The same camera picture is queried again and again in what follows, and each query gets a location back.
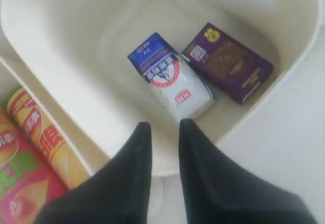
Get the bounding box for pink chips can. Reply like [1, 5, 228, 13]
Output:
[1, 110, 68, 223]

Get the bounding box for yellow chips can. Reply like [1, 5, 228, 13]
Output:
[7, 87, 90, 189]

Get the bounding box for cream bin with square mark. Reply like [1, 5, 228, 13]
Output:
[1, 0, 322, 176]

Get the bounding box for cream bin with triangle mark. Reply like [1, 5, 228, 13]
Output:
[1, 58, 110, 177]

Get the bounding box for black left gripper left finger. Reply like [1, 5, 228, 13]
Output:
[34, 122, 152, 223]

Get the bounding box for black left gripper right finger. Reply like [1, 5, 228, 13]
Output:
[179, 119, 317, 223]

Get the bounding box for white and blue milk carton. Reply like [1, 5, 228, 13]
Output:
[127, 33, 214, 122]

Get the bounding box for purple box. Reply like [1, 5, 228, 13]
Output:
[181, 23, 274, 103]

